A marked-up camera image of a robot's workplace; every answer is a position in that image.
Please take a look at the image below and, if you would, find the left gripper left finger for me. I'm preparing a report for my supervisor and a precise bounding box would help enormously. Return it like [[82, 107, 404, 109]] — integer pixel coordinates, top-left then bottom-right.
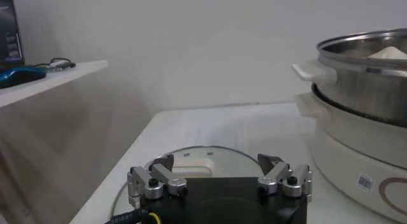
[[127, 153, 188, 210]]

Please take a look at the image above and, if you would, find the blue computer mouse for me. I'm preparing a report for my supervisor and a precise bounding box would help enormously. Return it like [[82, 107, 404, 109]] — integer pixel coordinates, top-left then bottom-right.
[[0, 66, 48, 89]]

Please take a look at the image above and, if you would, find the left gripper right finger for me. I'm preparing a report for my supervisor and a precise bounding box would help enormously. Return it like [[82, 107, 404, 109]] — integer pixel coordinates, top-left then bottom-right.
[[256, 153, 314, 202]]

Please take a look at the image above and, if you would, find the black looped cable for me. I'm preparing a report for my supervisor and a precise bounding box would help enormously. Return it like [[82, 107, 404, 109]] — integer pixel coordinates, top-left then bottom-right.
[[33, 57, 76, 73]]

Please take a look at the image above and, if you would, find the stainless steel steamer basket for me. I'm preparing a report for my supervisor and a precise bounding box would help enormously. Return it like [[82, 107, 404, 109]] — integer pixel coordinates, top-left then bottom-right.
[[291, 27, 407, 129]]

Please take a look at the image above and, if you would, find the white side table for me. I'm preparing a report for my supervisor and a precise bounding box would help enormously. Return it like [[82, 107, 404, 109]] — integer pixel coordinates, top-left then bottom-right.
[[0, 59, 109, 109]]

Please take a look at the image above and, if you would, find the glass pot lid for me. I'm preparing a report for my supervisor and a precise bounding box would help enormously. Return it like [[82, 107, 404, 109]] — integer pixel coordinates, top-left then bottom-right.
[[111, 144, 271, 218]]

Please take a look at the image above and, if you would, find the cream electric cooking pot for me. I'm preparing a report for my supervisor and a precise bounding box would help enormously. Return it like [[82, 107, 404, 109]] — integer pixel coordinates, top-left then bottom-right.
[[294, 91, 407, 224]]

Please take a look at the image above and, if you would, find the white steamed baozi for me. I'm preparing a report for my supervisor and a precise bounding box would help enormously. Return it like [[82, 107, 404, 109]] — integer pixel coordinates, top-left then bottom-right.
[[367, 46, 407, 60]]

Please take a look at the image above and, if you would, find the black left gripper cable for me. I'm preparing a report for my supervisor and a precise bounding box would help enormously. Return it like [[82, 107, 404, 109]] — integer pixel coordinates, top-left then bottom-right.
[[104, 209, 162, 224]]

